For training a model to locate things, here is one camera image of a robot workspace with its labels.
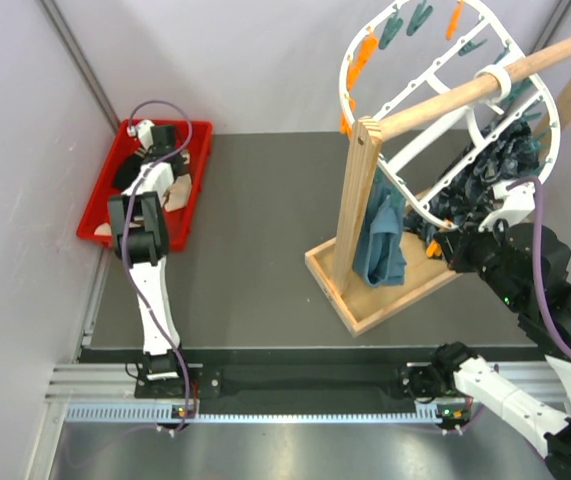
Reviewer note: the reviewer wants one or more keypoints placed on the wooden rack stand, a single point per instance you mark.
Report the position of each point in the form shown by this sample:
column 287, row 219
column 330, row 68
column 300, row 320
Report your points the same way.
column 360, row 307

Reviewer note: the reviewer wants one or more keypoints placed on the white clip hanger frame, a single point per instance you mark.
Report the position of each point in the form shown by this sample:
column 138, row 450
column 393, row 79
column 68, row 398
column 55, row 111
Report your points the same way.
column 490, row 103

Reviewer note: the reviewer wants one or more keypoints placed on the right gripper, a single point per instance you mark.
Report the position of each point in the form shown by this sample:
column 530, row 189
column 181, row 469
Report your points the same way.
column 454, row 243

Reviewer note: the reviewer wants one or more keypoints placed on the black striped sock upper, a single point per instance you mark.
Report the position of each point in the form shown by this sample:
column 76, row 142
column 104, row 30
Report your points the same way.
column 127, row 172

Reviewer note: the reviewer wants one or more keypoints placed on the teal cloth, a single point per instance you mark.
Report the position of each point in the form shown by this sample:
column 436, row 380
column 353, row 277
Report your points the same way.
column 379, row 260

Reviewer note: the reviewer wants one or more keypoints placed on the orange clothespin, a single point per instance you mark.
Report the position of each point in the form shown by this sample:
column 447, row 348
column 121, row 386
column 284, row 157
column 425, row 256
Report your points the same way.
column 434, row 250

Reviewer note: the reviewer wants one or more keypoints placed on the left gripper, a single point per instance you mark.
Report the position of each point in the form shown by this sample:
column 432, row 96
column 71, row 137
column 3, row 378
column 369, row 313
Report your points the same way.
column 147, row 152

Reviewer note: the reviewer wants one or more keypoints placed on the red plastic tray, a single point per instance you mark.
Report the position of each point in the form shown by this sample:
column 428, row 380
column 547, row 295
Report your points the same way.
column 178, row 222

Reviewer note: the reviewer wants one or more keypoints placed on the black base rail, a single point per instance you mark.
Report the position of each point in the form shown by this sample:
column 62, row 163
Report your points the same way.
column 303, row 381

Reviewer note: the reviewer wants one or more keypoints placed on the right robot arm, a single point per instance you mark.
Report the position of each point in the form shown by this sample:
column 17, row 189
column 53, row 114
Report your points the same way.
column 525, row 265

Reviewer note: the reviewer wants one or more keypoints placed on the dark patterned cloth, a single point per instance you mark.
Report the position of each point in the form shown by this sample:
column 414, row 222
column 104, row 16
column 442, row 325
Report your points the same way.
column 468, row 197

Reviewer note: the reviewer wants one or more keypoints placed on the beige brown sock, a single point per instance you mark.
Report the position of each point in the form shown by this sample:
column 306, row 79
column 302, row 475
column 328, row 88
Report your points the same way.
column 177, row 195
column 103, row 230

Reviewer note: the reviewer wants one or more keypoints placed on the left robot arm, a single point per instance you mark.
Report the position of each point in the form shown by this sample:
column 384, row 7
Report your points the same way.
column 140, row 240

